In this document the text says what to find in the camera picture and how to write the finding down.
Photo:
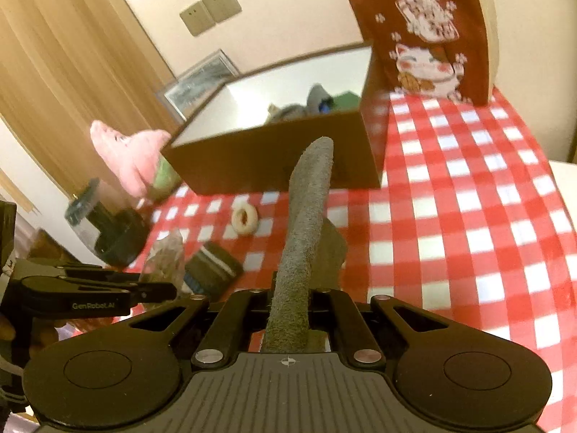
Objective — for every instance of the green and yellow sponge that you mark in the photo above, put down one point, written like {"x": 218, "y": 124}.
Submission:
{"x": 348, "y": 101}

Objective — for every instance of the glass jar with green lid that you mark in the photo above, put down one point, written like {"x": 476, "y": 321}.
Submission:
{"x": 117, "y": 239}

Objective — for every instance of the pink plush toy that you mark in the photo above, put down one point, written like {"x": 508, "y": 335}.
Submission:
{"x": 130, "y": 153}

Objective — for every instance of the framed picture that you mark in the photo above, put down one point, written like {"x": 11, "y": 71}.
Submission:
{"x": 198, "y": 83}

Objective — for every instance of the cream hair scrunchie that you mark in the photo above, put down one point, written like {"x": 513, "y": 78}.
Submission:
{"x": 250, "y": 228}

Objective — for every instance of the person's left hand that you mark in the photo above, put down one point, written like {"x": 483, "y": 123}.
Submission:
{"x": 45, "y": 333}

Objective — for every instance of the brown storage box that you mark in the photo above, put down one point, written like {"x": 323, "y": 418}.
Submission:
{"x": 270, "y": 162}

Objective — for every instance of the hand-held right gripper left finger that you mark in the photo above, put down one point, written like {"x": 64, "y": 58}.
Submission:
{"x": 252, "y": 300}

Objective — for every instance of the beige wall socket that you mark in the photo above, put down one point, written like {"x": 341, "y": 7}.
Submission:
{"x": 223, "y": 2}
{"x": 194, "y": 18}

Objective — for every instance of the green striped sock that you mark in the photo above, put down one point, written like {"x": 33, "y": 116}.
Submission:
{"x": 212, "y": 270}

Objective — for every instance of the red cat print cushion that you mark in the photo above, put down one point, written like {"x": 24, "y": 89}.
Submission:
{"x": 383, "y": 31}

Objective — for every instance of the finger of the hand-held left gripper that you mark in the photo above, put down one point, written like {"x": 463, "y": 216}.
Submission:
{"x": 90, "y": 297}
{"x": 99, "y": 276}

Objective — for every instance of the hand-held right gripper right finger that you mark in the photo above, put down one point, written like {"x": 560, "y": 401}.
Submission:
{"x": 329, "y": 300}

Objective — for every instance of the olive green sock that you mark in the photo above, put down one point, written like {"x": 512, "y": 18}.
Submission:
{"x": 306, "y": 234}

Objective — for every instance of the wooden wardrobe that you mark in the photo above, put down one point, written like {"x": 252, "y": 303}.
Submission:
{"x": 67, "y": 54}

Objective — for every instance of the red checkered tablecloth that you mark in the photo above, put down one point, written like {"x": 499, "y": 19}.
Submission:
{"x": 450, "y": 234}

